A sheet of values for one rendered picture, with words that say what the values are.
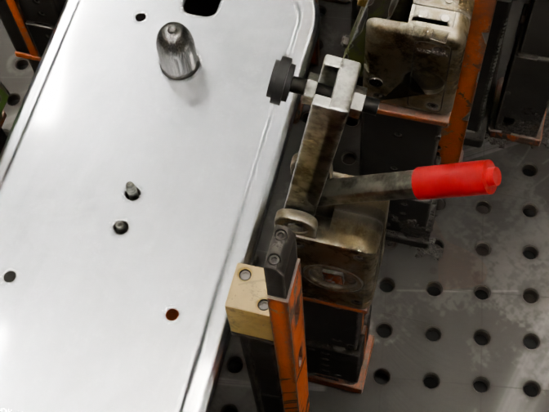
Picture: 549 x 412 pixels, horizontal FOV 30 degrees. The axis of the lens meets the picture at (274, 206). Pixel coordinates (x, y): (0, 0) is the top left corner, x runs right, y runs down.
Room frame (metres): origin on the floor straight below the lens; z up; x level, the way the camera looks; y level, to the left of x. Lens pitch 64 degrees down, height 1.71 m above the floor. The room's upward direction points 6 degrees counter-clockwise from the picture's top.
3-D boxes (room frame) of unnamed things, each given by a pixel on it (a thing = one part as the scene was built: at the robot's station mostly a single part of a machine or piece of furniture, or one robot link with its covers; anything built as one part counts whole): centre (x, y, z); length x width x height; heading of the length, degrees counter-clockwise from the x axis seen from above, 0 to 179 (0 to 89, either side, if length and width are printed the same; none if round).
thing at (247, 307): (0.26, 0.02, 0.88); 0.04 x 0.04 x 0.36; 70
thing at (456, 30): (0.48, -0.13, 0.88); 0.11 x 0.09 x 0.37; 70
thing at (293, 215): (0.31, -0.01, 1.06); 0.03 x 0.01 x 0.03; 70
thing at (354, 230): (0.32, -0.05, 0.88); 0.07 x 0.06 x 0.35; 70
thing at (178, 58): (0.50, 0.07, 1.02); 0.03 x 0.03 x 0.07
